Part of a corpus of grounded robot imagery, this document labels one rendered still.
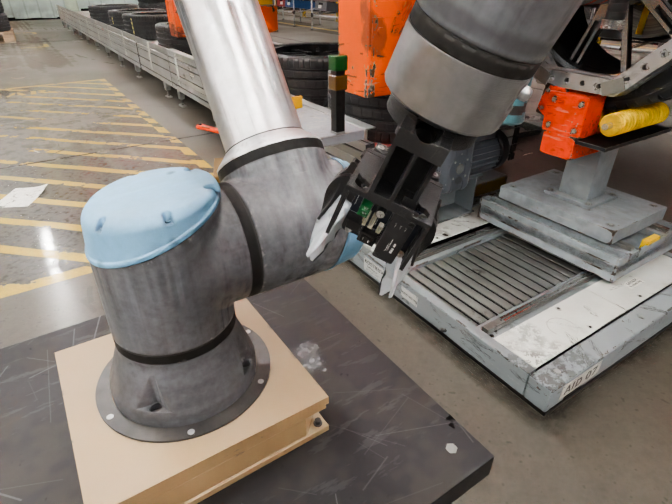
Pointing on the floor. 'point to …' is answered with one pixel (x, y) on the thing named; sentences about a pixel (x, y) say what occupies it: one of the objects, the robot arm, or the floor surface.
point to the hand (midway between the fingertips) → (352, 265)
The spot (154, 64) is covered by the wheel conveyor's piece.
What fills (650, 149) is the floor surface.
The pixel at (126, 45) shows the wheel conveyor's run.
